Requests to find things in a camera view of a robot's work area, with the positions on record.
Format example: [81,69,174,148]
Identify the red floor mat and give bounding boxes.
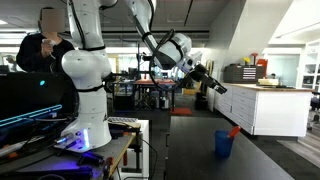
[169,107,193,117]

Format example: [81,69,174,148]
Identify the dark metal tool chest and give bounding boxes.
[222,64,258,85]

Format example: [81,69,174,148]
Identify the blue plastic cup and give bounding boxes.
[213,129,235,159]

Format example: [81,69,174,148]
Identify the person in black sweater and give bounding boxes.
[15,7,75,74]

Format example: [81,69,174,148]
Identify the pale yellow stacked boards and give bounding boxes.
[257,78,280,88]

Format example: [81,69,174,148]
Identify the white handheld controller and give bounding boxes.
[41,38,58,60]

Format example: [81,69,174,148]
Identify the red topped workbench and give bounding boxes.
[133,79,177,113]

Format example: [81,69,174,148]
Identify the white marker with orange cap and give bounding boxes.
[227,125,242,139]

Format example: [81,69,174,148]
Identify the black floor box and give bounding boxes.
[194,91,209,111]

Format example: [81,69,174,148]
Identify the person bare hand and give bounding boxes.
[40,40,54,59]

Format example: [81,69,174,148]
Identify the red box on chest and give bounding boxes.
[250,53,269,78]

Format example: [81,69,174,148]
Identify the white drawer cabinet wood top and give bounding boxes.
[214,82,314,138]

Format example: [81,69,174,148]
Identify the white wall shelf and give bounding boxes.
[298,41,320,93]

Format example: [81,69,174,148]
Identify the yellow framed glass door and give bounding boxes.
[182,79,203,96]

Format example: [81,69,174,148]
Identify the leaning wooden boards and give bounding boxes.
[203,59,215,81]

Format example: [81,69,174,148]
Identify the grey robot mounting table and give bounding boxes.
[0,132,138,180]

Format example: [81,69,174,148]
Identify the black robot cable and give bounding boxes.
[148,29,193,93]

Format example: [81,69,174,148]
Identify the white pedestal cabinet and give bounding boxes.
[119,119,150,179]

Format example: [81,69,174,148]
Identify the black monitor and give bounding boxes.
[0,71,79,120]

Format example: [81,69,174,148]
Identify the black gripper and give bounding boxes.
[188,63,229,96]

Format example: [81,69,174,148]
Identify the black office chair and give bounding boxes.
[307,91,320,131]

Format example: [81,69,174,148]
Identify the laptop with cyan glow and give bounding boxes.
[0,104,64,148]

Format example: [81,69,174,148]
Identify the thin black power cable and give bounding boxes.
[137,134,160,180]

